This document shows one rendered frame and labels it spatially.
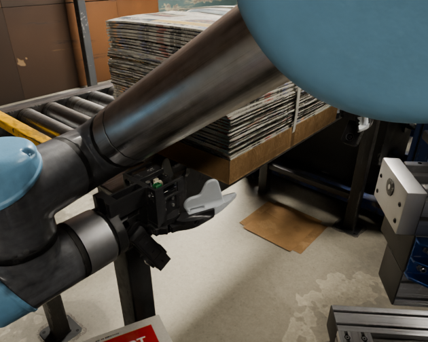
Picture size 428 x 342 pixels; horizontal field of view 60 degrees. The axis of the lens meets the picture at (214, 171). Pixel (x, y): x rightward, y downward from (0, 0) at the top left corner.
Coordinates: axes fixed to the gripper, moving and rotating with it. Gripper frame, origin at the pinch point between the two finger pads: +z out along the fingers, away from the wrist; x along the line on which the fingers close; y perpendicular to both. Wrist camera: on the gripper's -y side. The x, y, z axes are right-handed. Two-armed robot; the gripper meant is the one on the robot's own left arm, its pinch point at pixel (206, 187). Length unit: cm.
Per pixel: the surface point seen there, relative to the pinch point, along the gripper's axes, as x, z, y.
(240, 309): 19, 39, -78
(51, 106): 55, 1, 2
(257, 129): -5.4, 6.0, 10.2
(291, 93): -5.2, 16.2, 13.6
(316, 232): 20, 98, -78
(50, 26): 323, 137, -16
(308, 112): -5.2, 23.5, 8.0
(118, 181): 10.1, -10.4, 1.8
